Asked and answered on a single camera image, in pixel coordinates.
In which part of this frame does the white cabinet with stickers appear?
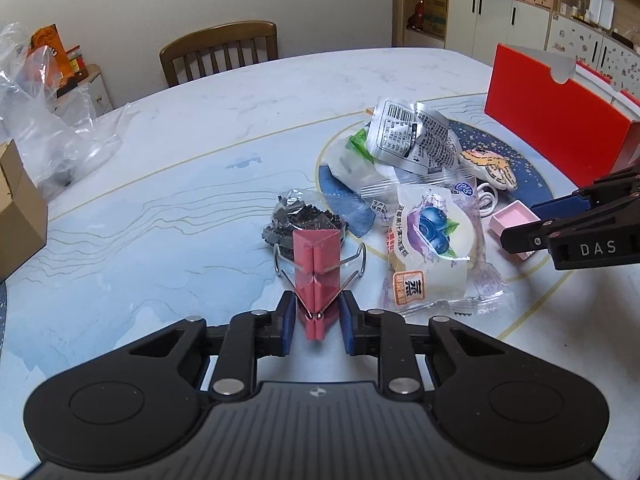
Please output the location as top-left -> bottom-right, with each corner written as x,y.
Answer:
547,10 -> 640,106

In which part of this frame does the small white drawer cabinet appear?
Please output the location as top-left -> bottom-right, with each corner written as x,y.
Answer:
55,64 -> 115,116

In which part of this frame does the white cable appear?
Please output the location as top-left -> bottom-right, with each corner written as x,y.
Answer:
475,180 -> 498,218

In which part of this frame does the red cardboard box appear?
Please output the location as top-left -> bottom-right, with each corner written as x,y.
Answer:
484,42 -> 640,188

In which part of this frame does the open wooden shelf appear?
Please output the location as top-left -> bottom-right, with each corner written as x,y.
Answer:
392,0 -> 451,48

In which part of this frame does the bag of black clips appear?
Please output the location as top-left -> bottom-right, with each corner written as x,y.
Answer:
262,187 -> 348,261

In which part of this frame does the small pink tray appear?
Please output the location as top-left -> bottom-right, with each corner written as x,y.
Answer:
489,200 -> 543,261

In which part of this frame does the orange snack bag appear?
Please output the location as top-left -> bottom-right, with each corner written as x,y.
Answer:
30,24 -> 76,81

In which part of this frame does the white marble desktop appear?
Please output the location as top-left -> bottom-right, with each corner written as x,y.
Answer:
0,47 -> 640,461

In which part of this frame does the brown cardboard box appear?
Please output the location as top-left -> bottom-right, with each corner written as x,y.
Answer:
0,139 -> 48,281

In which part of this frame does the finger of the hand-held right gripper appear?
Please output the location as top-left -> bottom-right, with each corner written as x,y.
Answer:
530,164 -> 640,220
500,193 -> 640,256

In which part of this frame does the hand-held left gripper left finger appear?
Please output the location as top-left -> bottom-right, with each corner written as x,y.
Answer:
120,290 -> 297,402

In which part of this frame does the clear plastic bag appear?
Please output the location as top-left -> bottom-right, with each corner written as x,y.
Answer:
0,22 -> 123,201

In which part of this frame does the red binder clip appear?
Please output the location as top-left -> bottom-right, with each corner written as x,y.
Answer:
274,229 -> 368,342

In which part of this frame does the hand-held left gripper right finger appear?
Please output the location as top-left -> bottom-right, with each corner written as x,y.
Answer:
339,292 -> 512,402

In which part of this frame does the printed blue table mat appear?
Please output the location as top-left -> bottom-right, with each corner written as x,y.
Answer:
0,92 -> 640,391

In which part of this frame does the white cabinet with black handles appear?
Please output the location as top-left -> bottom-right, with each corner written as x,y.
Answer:
445,0 -> 553,66

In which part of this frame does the wooden chair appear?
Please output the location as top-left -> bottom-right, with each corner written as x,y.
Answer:
159,21 -> 279,88

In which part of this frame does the blueberry bread packet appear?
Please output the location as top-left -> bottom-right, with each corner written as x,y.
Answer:
360,170 -> 508,318

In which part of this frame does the silver snack packet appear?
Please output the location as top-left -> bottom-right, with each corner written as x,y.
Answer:
365,97 -> 463,176

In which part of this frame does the white packet with green corner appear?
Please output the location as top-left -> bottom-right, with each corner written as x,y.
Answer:
320,127 -> 401,193

